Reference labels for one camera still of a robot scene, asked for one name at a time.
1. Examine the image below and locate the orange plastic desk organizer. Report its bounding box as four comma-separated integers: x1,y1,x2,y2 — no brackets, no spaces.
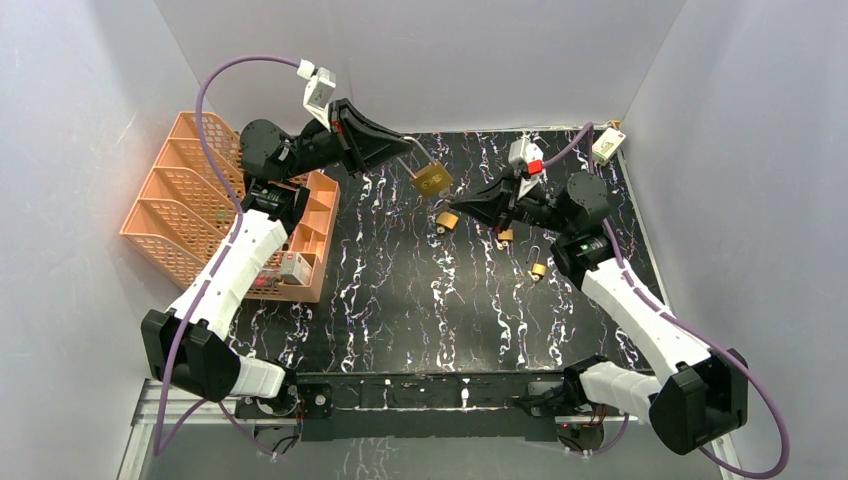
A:
120,111,340,303

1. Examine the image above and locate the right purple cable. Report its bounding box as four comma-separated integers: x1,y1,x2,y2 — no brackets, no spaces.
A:
539,121,792,480

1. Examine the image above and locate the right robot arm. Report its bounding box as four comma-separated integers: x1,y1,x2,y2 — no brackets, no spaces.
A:
450,170,748,455

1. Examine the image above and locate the small white green box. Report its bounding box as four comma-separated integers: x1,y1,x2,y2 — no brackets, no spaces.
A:
592,127,626,166

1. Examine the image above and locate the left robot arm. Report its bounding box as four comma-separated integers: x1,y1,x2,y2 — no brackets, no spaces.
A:
141,99,413,416

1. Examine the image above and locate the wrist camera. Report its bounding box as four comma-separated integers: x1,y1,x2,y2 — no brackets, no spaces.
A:
297,59,337,130
508,137,545,199

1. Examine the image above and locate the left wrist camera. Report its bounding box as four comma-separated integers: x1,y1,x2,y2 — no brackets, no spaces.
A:
297,59,337,130

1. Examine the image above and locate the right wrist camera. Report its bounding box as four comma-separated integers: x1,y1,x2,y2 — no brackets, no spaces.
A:
508,137,545,199

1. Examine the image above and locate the white staple box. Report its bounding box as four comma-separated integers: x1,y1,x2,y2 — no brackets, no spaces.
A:
279,252,313,286

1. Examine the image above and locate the medium brass padlock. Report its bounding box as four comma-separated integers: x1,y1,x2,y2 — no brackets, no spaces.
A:
435,211,459,234

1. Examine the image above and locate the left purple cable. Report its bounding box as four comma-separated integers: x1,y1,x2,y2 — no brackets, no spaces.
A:
152,54,313,458

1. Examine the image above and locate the small open brass padlock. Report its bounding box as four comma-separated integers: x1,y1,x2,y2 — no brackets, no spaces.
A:
526,245,547,283

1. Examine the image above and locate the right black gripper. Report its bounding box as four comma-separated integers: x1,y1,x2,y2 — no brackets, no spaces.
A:
451,169,573,236

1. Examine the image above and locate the large brass padlock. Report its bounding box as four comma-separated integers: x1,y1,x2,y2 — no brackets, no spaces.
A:
402,135,454,198

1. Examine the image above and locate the coloured marker set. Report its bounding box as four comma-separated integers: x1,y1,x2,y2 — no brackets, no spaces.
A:
252,271,279,289

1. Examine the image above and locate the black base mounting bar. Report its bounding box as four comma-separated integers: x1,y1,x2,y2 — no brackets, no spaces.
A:
235,370,623,442

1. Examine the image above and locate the purple cable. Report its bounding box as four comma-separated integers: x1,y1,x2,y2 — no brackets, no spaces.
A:
539,121,792,480
152,54,313,458

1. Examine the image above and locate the aluminium frame rail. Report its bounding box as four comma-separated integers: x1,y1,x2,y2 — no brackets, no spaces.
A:
119,371,746,479

